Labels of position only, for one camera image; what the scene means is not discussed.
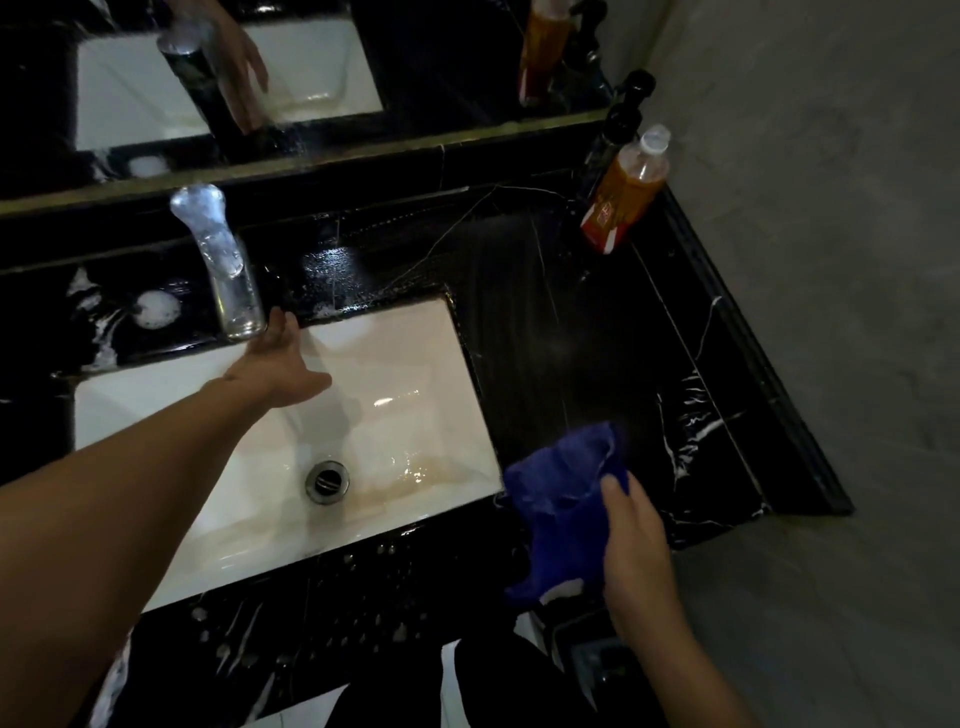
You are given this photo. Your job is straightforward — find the person's left hand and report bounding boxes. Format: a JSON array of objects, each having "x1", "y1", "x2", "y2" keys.
[{"x1": 222, "y1": 306, "x2": 333, "y2": 411}]

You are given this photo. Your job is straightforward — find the person's right hand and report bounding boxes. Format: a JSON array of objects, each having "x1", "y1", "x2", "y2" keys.
[{"x1": 599, "y1": 473, "x2": 682, "y2": 628}]

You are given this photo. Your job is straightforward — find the blue cleaning cloth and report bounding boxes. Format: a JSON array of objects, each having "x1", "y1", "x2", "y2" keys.
[{"x1": 500, "y1": 420, "x2": 632, "y2": 608}]

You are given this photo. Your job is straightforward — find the person's left forearm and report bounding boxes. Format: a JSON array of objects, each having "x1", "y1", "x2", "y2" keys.
[{"x1": 0, "y1": 375, "x2": 265, "y2": 728}]

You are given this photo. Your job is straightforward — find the person's right forearm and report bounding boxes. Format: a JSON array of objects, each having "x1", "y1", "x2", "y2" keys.
[{"x1": 616, "y1": 596, "x2": 760, "y2": 728}]

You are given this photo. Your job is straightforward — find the white sink basin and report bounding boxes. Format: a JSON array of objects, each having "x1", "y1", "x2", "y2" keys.
[{"x1": 72, "y1": 295, "x2": 504, "y2": 614}]

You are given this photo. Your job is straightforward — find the metal sink drain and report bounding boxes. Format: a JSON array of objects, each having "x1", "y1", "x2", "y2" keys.
[{"x1": 305, "y1": 459, "x2": 351, "y2": 506}]

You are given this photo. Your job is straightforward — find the chrome faucet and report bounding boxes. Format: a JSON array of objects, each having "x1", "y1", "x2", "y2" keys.
[{"x1": 168, "y1": 183, "x2": 268, "y2": 343}]

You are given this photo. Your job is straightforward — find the white soap foam blob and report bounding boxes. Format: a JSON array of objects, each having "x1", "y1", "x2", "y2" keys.
[{"x1": 132, "y1": 290, "x2": 183, "y2": 332}]

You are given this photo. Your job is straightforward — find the person's black trousers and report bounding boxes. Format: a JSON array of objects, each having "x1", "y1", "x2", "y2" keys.
[{"x1": 330, "y1": 618, "x2": 672, "y2": 728}]

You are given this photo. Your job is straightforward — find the clear bottle with orange liquid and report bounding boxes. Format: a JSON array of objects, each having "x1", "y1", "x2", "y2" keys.
[{"x1": 579, "y1": 123, "x2": 673, "y2": 255}]

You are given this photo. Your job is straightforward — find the black pump bottle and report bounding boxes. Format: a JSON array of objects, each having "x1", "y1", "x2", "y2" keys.
[{"x1": 579, "y1": 68, "x2": 658, "y2": 205}]

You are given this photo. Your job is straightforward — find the wall mirror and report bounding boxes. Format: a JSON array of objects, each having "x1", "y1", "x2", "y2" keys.
[{"x1": 0, "y1": 0, "x2": 612, "y2": 220}]

